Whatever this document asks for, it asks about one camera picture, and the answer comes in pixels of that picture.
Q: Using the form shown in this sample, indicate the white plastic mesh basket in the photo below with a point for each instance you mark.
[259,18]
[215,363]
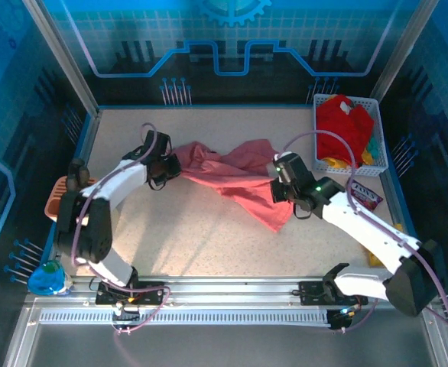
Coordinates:
[365,102]

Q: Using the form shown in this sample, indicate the aluminium mounting rail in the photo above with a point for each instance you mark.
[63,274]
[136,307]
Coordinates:
[228,290]

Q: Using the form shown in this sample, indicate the yellow snack bag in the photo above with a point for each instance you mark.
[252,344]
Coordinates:
[373,260]

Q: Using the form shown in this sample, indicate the red t-shirt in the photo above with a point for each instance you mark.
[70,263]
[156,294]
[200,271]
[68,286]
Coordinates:
[338,126]

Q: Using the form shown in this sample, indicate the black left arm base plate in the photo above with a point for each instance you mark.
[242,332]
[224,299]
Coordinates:
[107,296]

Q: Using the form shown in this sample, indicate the orange cream knife block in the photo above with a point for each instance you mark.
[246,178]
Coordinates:
[54,199]

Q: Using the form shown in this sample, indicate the teal t-shirt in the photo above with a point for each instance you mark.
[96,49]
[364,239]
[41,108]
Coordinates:
[375,147]

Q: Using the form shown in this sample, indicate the pink t-shirt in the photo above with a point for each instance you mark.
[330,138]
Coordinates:
[228,176]

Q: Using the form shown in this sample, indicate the blue glossy plastic object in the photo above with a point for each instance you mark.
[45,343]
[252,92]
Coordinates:
[46,281]

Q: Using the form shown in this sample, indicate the small black electronics box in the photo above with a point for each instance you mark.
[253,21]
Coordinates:
[338,319]
[126,314]

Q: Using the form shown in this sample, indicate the aluminium frame post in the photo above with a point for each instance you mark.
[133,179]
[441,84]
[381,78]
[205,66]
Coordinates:
[63,57]
[403,49]

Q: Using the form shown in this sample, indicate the purple candy bag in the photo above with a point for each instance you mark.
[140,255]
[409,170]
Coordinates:
[365,193]

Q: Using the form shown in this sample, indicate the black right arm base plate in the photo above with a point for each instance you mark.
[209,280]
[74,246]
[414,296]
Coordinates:
[312,294]

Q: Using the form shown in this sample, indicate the yellow t-shirt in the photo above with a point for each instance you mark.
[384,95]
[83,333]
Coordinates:
[333,163]

